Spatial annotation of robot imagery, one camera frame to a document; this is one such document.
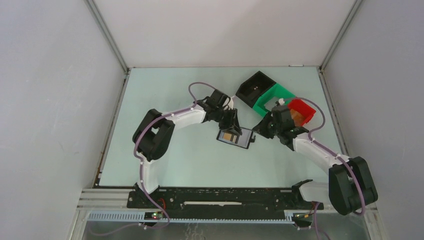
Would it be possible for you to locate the orange brown credit card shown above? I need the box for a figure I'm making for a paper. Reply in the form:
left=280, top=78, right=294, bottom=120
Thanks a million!
left=220, top=132, right=238, bottom=143

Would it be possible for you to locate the red plastic bin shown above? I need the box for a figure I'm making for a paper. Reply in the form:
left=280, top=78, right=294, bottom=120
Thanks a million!
left=287, top=98, right=316, bottom=127

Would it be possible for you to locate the black plastic bin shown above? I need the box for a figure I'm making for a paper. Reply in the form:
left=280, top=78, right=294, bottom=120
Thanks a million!
left=235, top=71, right=276, bottom=108

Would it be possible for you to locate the black card holder wallet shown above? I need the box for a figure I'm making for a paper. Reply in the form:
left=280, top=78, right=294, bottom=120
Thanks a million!
left=216, top=127, right=256, bottom=149

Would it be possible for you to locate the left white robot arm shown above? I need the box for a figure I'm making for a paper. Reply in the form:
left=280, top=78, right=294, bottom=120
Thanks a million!
left=132, top=89, right=242, bottom=208

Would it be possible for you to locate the blue grey credit card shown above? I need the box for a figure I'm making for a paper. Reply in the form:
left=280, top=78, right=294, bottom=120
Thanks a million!
left=236, top=128, right=253, bottom=149

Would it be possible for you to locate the aluminium frame rail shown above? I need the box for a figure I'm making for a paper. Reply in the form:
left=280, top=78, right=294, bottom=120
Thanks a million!
left=76, top=187, right=379, bottom=225

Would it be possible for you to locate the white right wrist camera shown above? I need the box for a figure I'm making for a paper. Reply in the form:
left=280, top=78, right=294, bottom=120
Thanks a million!
left=277, top=98, right=286, bottom=106

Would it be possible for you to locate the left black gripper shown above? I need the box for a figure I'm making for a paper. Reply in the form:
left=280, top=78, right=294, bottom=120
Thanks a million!
left=213, top=107, right=242, bottom=137

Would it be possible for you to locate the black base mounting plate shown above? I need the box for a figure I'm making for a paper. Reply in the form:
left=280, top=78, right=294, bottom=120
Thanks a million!
left=126, top=187, right=314, bottom=221

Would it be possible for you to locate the green plastic bin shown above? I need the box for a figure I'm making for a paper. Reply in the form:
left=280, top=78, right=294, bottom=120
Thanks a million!
left=252, top=83, right=295, bottom=117

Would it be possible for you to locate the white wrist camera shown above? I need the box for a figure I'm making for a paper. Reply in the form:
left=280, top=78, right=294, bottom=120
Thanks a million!
left=223, top=96, right=234, bottom=110
left=277, top=98, right=286, bottom=106

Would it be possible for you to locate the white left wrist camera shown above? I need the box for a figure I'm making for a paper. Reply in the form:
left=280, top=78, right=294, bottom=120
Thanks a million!
left=223, top=96, right=234, bottom=110

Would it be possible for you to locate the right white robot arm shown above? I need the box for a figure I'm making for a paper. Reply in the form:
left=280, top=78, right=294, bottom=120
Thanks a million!
left=252, top=105, right=379, bottom=216

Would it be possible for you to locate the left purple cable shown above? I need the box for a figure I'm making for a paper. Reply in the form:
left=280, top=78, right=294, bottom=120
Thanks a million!
left=133, top=82, right=216, bottom=230

